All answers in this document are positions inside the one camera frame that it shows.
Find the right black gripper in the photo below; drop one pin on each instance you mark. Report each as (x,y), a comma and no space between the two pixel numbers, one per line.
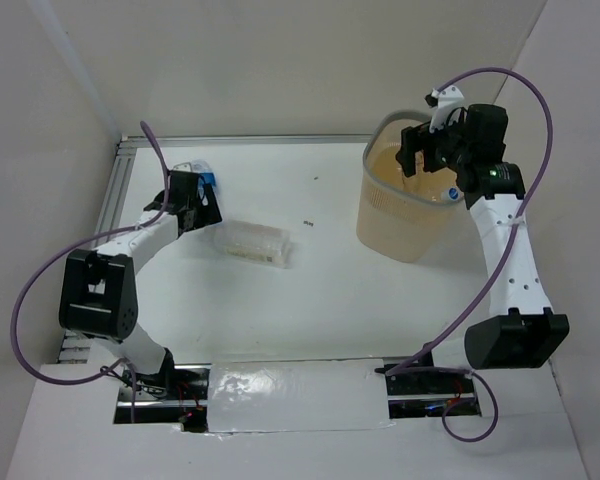
(418,138)

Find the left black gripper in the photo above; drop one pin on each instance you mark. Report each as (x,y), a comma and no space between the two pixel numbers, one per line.
(200,201)

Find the blue label plastic bottle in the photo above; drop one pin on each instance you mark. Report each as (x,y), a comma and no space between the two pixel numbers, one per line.
(205,172)

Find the large clear square bottle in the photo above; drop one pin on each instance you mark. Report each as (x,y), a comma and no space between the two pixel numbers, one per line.
(253,242)

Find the beige mesh waste bin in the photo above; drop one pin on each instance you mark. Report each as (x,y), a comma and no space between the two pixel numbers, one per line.
(401,217)

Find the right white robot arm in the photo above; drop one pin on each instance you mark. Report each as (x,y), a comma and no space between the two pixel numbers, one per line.
(522,330)

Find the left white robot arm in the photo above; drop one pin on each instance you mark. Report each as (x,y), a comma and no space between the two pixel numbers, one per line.
(99,296)

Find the glossy white tape sheet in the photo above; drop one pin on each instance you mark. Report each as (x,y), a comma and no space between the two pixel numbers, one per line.
(301,396)

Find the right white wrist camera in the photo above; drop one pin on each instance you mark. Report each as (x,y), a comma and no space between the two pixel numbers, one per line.
(447,106)

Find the aluminium frame rail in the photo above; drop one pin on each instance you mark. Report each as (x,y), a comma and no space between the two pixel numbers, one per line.
(73,352)

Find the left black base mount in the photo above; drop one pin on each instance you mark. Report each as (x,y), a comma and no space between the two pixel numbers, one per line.
(183,403)

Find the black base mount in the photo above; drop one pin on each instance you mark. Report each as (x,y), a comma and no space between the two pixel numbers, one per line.
(428,393)
(183,403)

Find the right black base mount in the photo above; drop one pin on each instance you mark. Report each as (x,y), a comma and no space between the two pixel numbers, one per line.
(428,393)

